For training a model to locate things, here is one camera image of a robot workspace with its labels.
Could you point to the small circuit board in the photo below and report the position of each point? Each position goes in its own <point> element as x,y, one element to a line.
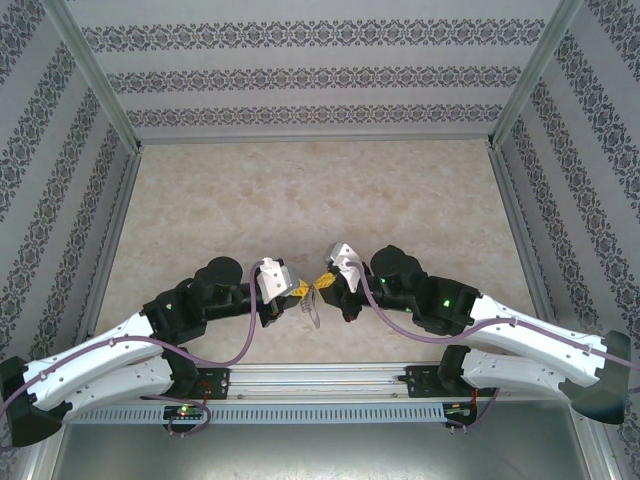
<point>459,409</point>
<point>182,412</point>

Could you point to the aluminium frame beam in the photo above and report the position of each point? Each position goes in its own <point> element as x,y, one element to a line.
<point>517,225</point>
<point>315,138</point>
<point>117,225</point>

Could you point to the aluminium frame post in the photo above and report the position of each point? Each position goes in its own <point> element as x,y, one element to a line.
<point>45,462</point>
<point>597,450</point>
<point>537,65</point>
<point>90,65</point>

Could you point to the aluminium mounting rail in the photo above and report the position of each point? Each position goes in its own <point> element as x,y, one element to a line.
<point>320,382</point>

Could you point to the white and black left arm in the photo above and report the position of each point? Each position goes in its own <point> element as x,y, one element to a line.
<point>90,350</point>

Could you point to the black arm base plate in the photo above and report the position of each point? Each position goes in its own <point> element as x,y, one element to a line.
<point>420,382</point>
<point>217,382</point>

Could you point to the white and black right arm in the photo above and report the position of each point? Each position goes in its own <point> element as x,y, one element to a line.
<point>540,335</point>

